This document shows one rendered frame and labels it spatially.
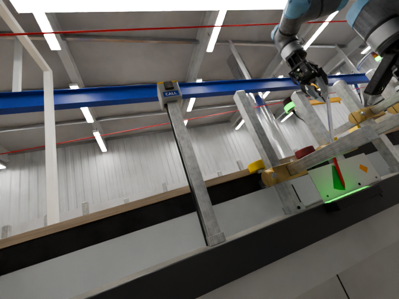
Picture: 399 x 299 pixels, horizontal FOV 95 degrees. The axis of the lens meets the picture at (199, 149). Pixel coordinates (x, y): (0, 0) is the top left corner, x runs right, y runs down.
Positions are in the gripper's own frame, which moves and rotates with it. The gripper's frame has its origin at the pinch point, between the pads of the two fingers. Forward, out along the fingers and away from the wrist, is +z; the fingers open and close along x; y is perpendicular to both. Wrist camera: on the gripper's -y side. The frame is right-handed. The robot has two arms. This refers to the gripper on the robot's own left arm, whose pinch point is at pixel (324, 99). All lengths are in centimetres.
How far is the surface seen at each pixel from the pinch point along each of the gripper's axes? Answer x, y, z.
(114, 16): -228, -5, -396
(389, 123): 10.2, 1.4, 16.7
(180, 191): -44, 41, 14
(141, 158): -704, -157, -274
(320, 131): -6.4, -0.6, 9.5
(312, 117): -6.5, -0.3, 3.2
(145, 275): -28, 63, 34
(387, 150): 1.9, -24.1, 22.3
